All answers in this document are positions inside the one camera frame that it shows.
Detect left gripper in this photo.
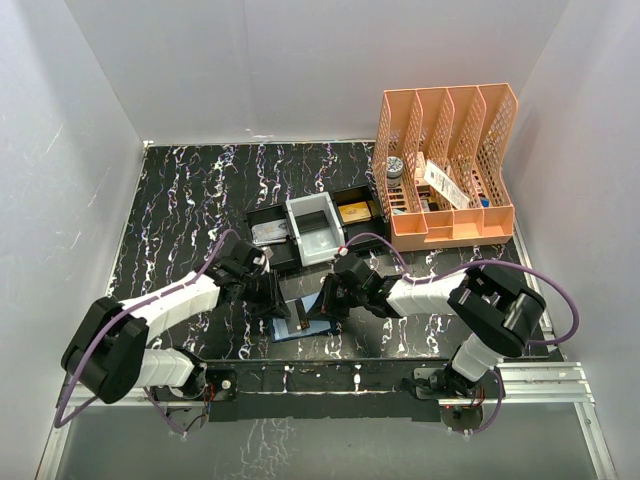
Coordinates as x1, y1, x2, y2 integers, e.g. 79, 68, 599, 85
238, 269, 290, 319

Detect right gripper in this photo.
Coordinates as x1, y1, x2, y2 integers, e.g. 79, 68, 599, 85
307, 272, 367, 320

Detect blue card holder wallet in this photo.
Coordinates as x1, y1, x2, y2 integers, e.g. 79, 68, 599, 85
270, 293, 334, 343

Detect white VIP card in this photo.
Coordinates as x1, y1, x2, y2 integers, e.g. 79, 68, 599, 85
251, 219, 289, 245

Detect white plastic bin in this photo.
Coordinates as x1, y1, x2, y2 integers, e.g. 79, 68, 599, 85
285, 192, 345, 267

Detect black tray with gold card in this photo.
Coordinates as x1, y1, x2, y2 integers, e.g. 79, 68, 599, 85
330, 184, 389, 253

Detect orange desk file organizer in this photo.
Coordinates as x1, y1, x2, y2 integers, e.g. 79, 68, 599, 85
372, 83, 518, 252

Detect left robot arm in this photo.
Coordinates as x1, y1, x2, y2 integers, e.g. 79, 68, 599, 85
61, 240, 289, 404

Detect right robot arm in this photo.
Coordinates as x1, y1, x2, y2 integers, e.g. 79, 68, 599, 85
308, 253, 546, 398

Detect dark card in wallet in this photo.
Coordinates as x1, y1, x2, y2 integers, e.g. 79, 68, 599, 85
286, 295, 317, 333

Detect black tray with blue card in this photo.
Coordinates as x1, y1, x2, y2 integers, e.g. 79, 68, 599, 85
245, 203, 301, 273

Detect gold credit card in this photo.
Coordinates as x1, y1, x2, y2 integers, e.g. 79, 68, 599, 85
338, 201, 372, 224

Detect black item in white bin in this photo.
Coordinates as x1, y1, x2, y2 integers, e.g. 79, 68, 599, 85
295, 210, 330, 233

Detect round jar with patterned lid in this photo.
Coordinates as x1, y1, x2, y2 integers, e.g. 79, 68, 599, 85
386, 156, 405, 189

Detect white labelled flat package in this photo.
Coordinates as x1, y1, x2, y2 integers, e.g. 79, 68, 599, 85
424, 160, 470, 210

